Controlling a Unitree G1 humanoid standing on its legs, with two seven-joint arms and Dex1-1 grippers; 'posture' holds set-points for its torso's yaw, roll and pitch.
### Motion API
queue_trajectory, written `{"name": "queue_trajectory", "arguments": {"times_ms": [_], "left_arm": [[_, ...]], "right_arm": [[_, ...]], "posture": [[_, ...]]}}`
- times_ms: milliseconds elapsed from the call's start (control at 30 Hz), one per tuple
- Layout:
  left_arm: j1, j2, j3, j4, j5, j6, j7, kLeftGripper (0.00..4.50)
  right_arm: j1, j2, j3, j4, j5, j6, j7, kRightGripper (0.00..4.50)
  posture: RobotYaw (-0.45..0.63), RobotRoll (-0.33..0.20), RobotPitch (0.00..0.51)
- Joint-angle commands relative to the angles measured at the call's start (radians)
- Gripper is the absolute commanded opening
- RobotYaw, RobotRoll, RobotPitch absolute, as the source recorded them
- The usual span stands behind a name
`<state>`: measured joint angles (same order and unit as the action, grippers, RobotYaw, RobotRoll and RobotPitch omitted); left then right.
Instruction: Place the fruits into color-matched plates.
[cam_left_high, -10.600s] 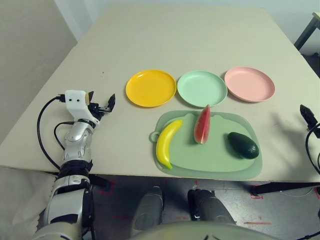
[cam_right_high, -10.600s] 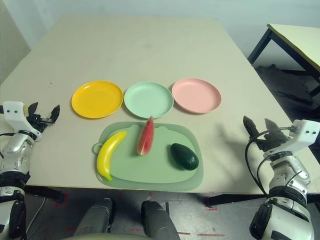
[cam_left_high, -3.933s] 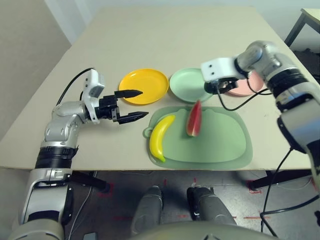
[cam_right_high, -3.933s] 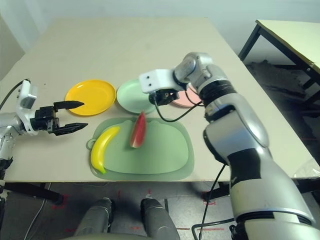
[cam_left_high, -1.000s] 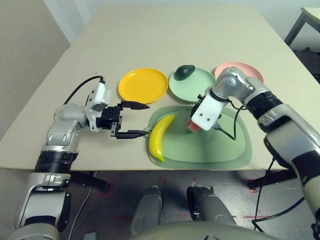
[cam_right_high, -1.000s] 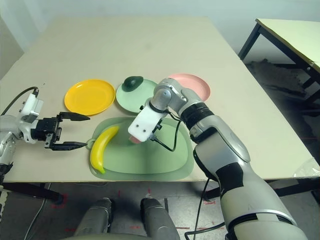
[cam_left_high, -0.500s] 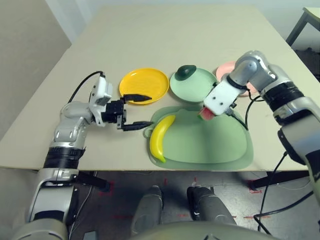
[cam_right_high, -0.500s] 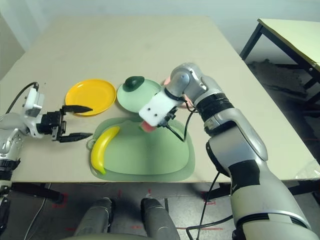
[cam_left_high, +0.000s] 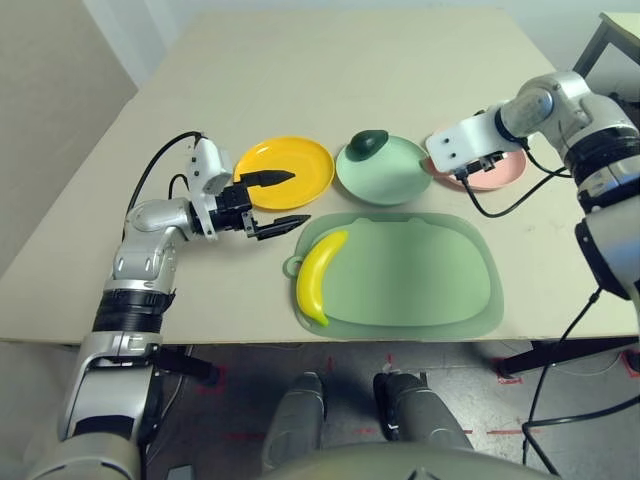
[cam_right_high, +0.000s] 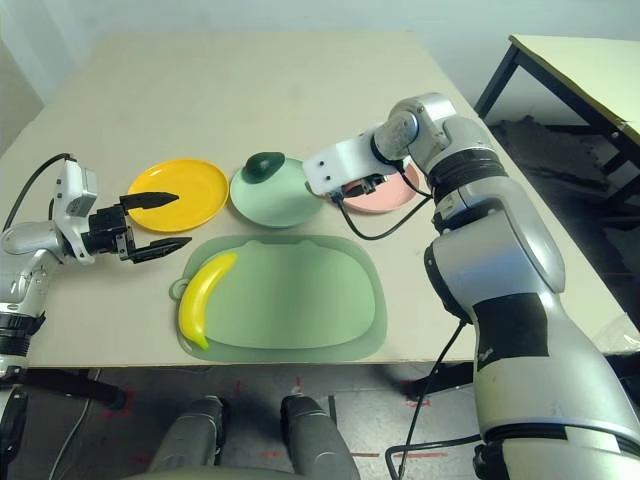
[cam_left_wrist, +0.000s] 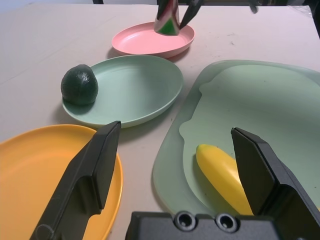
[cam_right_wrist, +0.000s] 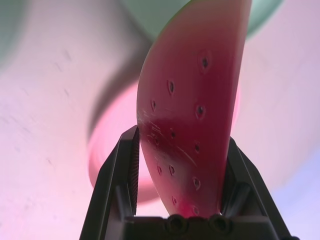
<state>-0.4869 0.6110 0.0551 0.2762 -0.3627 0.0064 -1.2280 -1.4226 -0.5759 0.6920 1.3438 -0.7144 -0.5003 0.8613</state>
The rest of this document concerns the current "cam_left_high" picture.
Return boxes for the beige side table black frame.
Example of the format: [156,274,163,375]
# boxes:
[572,10,640,96]

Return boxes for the grey robot torso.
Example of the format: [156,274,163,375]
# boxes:
[264,442,551,480]

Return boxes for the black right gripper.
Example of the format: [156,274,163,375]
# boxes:
[452,152,504,176]

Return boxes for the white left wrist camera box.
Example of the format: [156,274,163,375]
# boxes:
[185,138,235,241]

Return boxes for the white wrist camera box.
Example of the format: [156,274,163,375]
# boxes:
[185,138,235,241]
[425,112,526,174]

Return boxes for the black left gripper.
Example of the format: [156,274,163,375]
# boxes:
[207,168,312,242]

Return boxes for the black left wrist camera cable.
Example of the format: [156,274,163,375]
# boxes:
[124,130,209,221]

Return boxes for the black table foot bar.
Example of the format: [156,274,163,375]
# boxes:
[497,337,640,379]
[159,344,219,389]

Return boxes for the light green plastic plate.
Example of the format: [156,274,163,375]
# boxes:
[334,133,435,207]

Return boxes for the green silicone mat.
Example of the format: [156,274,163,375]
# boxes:
[282,211,505,341]

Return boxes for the yellow plastic plate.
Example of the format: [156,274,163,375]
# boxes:
[233,136,335,211]

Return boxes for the black right arm trailing cable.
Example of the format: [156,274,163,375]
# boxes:
[521,287,640,476]

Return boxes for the grey left robot leg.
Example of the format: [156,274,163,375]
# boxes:
[262,372,326,471]

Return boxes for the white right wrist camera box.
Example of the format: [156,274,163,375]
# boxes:
[425,112,526,174]

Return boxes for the grey right robot leg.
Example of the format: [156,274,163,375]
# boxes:
[373,370,474,451]

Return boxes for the dark green toy avocado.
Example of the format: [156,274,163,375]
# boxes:
[348,128,389,162]

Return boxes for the yellow toy banana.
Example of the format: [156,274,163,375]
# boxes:
[296,230,349,328]

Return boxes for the pink plastic plate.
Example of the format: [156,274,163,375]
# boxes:
[424,127,529,193]

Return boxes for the grey robot leg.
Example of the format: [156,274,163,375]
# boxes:
[373,370,474,451]
[262,372,326,471]

